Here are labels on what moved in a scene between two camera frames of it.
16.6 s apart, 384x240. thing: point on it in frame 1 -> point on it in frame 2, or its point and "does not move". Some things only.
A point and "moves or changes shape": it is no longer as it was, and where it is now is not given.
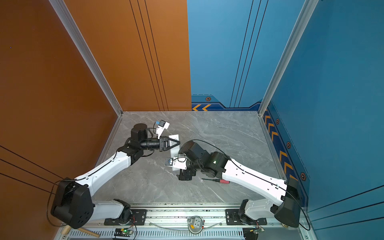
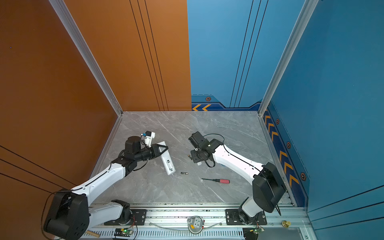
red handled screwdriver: x=221 y=181 does not move
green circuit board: x=123 y=232 does not move
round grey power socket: x=195 y=224 does not move
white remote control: x=174 y=152 moves or changes shape
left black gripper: x=165 y=139 -> x=155 y=151
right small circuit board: x=256 y=230 does not move
